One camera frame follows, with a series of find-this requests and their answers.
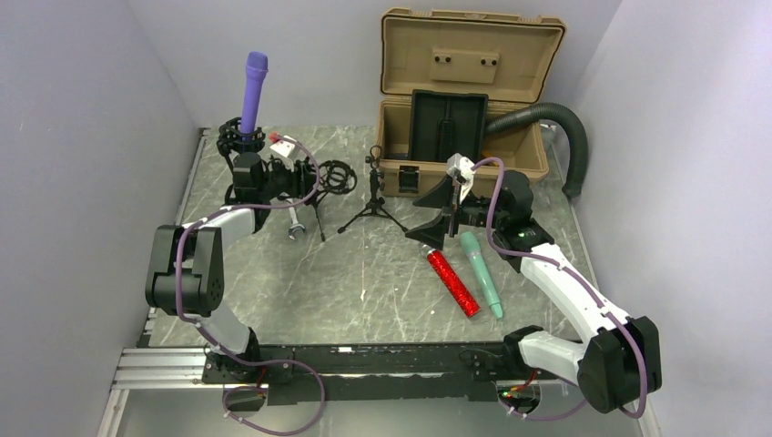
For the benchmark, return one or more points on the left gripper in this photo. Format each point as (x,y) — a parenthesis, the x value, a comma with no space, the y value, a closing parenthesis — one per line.
(302,180)

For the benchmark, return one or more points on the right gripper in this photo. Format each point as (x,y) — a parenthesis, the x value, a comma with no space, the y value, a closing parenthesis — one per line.
(441,196)

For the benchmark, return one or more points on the black shock mount tripod stand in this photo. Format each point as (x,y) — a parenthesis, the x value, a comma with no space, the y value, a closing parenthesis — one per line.
(336,178)

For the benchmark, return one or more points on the teal microphone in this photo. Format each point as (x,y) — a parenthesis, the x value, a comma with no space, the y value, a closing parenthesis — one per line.
(473,251)

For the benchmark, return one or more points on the red glitter microphone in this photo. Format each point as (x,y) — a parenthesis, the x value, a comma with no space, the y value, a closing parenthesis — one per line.
(451,280)

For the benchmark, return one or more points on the small black tripod stand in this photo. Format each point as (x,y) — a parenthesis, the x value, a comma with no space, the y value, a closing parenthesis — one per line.
(374,207)

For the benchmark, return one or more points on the black round base stand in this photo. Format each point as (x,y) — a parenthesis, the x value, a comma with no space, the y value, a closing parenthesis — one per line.
(241,153)

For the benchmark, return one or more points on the purple microphone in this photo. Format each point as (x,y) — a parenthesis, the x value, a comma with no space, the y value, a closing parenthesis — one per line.
(257,67)

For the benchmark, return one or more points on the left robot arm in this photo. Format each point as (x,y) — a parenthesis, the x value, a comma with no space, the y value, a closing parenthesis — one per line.
(186,276)

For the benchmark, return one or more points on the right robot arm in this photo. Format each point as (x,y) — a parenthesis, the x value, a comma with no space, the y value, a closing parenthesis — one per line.
(616,363)

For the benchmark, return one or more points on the silver wrench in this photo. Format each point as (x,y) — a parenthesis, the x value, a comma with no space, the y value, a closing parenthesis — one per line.
(296,228)

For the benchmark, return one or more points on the black tray insert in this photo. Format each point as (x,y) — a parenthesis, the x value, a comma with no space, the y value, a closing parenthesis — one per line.
(443,124)

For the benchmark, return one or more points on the tan plastic case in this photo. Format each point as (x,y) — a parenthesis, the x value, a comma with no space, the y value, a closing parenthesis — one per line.
(504,56)

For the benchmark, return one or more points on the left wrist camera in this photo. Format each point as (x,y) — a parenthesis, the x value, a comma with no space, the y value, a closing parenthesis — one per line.
(285,150)

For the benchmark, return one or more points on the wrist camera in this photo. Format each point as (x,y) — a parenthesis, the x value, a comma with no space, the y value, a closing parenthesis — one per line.
(459,169)
(285,150)

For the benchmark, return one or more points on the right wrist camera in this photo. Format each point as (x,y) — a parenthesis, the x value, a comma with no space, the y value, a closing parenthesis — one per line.
(459,169)

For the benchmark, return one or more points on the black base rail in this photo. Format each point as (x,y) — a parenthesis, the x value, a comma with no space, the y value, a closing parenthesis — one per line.
(376,372)

